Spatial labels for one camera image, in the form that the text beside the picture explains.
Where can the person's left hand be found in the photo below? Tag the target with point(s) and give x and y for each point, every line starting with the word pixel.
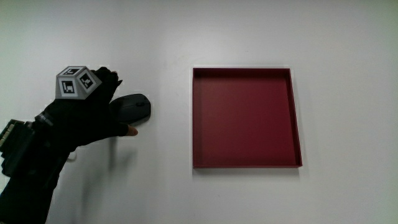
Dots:
pixel 77 121

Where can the black computer mouse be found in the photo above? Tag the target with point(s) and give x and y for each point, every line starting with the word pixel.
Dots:
pixel 133 109

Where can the person's left forearm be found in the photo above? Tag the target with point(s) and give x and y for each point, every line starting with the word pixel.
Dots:
pixel 28 186

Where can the white desk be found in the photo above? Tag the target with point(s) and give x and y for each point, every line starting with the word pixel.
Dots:
pixel 342 93

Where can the red square tray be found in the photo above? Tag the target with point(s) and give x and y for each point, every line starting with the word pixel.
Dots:
pixel 245 121

